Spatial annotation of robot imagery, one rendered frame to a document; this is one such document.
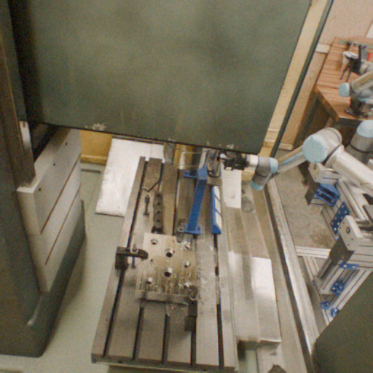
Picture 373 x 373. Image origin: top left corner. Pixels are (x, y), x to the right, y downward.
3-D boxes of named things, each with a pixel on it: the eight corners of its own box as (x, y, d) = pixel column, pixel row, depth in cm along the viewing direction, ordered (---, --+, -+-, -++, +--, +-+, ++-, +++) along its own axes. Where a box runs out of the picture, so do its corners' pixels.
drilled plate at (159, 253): (194, 246, 151) (197, 239, 147) (194, 304, 128) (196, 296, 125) (143, 240, 149) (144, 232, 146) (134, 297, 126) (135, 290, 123)
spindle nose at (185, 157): (159, 143, 118) (163, 112, 110) (203, 144, 121) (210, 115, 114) (165, 170, 106) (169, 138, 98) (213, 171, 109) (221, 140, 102)
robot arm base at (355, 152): (360, 154, 195) (368, 140, 189) (371, 170, 183) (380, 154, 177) (336, 151, 193) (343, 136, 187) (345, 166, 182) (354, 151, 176)
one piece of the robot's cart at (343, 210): (330, 224, 191) (344, 200, 180) (336, 234, 185) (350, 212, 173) (328, 224, 191) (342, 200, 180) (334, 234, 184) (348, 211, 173)
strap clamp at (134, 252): (146, 266, 143) (149, 242, 134) (146, 272, 141) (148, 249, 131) (116, 262, 142) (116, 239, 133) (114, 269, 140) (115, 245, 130)
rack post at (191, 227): (200, 226, 166) (213, 180, 148) (200, 234, 162) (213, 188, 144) (181, 224, 166) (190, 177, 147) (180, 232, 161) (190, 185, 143)
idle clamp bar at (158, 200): (162, 200, 177) (163, 190, 173) (162, 237, 157) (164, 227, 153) (152, 199, 177) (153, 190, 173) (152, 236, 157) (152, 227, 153)
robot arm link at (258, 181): (269, 186, 184) (275, 170, 177) (257, 194, 177) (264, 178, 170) (257, 178, 188) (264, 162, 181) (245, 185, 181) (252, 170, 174)
